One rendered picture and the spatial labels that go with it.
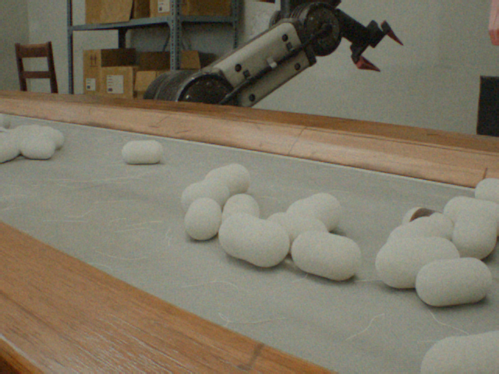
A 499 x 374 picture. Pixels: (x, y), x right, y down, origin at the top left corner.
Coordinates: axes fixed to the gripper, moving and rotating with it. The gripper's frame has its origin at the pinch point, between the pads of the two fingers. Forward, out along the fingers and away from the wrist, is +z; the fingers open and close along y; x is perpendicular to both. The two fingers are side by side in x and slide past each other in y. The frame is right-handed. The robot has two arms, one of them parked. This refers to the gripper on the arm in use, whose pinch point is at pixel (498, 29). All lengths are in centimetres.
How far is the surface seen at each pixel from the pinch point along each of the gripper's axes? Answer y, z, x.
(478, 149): -2.3, 2.9, 9.2
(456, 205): 2.7, 14.3, 0.5
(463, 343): 10.3, 25.4, -9.6
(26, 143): -35.5, 19.6, -2.4
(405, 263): 4.8, 21.3, -5.1
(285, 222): -2.0, 20.9, -4.9
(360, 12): -143, -153, 115
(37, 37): -469, -148, 127
